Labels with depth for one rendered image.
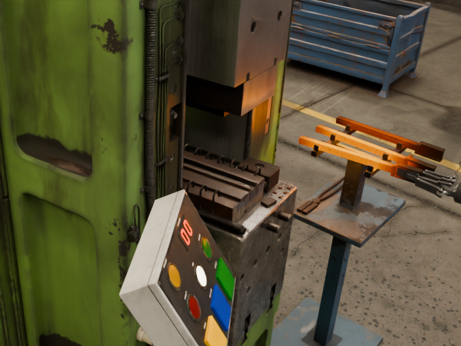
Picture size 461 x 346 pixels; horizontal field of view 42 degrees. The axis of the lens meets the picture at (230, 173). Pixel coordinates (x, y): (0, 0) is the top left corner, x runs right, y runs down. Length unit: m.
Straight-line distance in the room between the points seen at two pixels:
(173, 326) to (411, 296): 2.12
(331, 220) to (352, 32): 3.52
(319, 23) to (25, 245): 4.27
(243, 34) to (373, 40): 4.06
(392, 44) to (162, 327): 4.50
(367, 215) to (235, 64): 1.01
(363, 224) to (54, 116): 1.18
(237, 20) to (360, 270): 2.02
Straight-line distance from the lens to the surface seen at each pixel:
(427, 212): 3.87
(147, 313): 1.16
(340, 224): 2.21
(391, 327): 2.95
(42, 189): 1.71
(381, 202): 2.40
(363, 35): 5.54
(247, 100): 1.60
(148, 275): 1.14
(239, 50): 1.49
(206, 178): 1.85
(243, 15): 1.47
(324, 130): 2.26
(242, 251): 1.75
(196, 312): 1.22
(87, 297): 1.91
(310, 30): 5.76
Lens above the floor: 1.91
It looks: 29 degrees down
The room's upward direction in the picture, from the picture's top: 5 degrees clockwise
